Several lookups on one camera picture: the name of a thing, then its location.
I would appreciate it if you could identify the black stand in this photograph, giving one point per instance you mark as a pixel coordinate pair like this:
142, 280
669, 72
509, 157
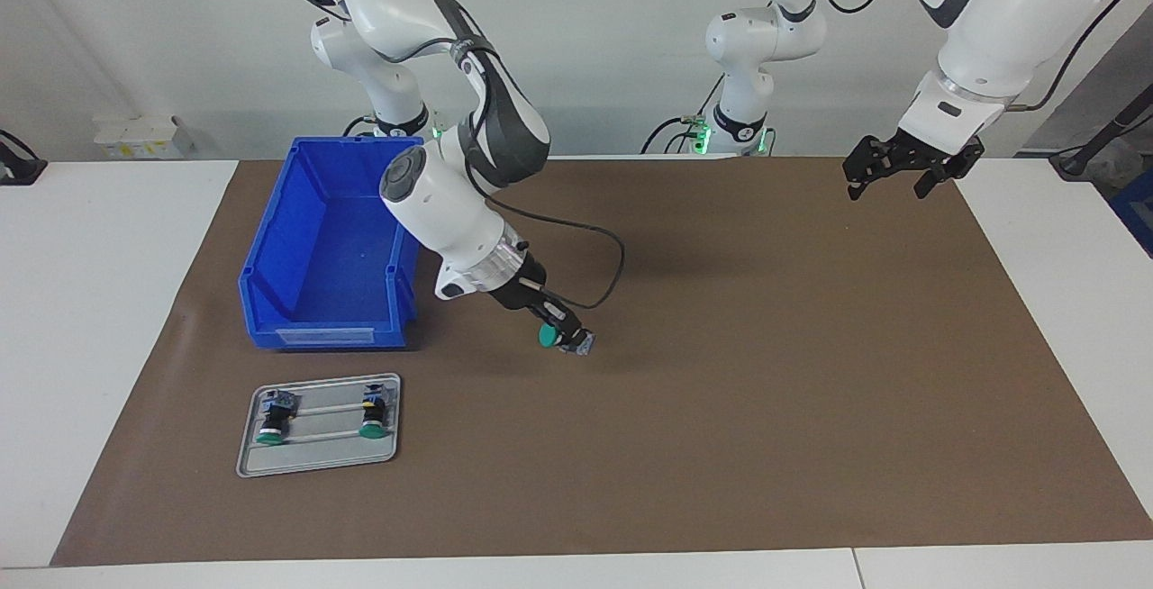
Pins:
1094, 143

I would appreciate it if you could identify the black table clamp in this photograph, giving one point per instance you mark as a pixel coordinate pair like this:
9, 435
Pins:
18, 170

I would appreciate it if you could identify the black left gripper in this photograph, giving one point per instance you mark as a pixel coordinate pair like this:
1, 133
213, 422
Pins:
923, 158

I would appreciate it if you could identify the blue crate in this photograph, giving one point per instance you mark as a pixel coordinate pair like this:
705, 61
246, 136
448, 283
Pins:
1137, 211

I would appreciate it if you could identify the silver metal tray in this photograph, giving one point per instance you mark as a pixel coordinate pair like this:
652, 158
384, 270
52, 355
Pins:
315, 454

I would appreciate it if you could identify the blue plastic storage bin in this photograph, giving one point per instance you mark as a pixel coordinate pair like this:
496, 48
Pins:
315, 238

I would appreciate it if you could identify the green push button switch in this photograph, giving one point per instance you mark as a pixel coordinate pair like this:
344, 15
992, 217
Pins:
548, 336
373, 418
273, 422

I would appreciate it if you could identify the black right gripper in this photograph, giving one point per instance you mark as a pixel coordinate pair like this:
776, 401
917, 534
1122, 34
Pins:
521, 287

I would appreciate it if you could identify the white wall box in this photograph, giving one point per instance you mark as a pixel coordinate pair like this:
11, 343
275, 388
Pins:
135, 134

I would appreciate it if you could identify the brown table mat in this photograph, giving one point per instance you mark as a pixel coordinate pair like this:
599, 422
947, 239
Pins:
721, 436

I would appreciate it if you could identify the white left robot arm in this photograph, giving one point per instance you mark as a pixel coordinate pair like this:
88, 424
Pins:
1000, 22

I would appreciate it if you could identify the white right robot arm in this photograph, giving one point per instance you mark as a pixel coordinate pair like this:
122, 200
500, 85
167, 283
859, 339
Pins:
441, 202

